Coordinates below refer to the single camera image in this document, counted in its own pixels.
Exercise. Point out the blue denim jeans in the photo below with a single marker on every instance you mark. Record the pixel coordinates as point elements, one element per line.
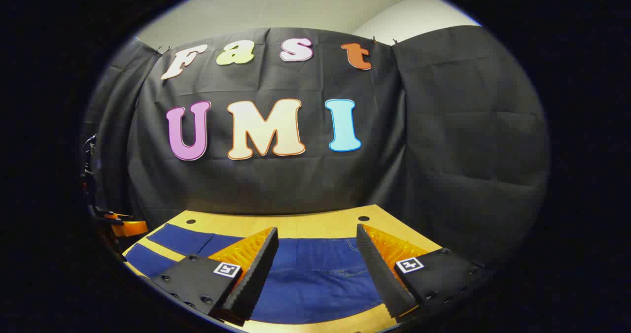
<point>315,279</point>

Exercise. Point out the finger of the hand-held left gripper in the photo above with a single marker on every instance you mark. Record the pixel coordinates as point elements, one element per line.
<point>129,228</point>

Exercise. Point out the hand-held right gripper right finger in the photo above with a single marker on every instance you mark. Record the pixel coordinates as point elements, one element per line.
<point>382,274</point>

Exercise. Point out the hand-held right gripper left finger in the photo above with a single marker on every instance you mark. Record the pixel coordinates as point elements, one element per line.
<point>256,279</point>

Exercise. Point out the black backdrop cloth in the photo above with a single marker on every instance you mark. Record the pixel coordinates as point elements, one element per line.
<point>443,126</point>

